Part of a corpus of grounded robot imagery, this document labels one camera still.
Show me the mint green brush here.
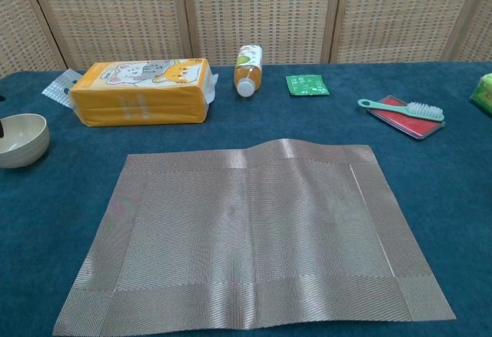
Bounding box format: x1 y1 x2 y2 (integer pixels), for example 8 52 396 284
357 98 446 122

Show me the green pocket tissue pack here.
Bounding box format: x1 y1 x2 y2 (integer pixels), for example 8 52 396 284
469 72 492 118

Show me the brown woven placemat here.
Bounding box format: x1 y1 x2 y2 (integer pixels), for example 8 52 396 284
52 137 457 332

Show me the green sachet packet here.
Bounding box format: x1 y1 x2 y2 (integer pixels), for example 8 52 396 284
284 74 331 98

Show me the tea bottle with white cap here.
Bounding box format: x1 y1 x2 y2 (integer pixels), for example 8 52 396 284
234 43 264 98

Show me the woven rattan folding screen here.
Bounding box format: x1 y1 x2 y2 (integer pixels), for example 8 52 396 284
0 0 492 80

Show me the red flat ink pad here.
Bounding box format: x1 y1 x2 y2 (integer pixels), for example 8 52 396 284
366 95 447 140

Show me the beige round bowl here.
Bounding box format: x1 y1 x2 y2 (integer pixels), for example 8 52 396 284
0 113 51 169

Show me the orange cat-print tissue pack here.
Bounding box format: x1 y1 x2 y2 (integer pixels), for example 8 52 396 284
41 58 220 127

